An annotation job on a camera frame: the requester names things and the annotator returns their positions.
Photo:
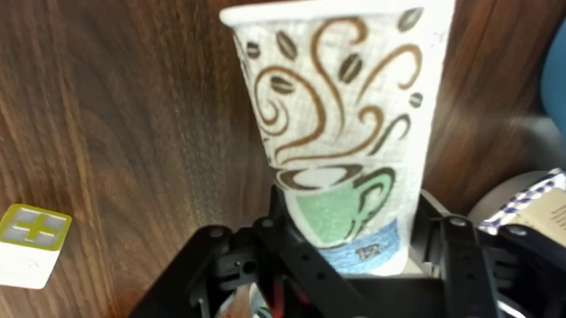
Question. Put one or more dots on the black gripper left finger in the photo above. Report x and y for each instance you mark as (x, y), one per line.
(295, 279)

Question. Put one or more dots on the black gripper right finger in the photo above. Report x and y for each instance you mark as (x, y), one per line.
(448, 249)

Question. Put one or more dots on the patterned paper cup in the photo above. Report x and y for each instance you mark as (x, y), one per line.
(343, 93)
(506, 199)

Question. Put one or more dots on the blue plastic bowl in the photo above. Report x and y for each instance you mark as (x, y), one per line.
(554, 79)

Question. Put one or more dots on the white green cube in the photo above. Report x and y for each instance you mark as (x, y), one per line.
(30, 242)

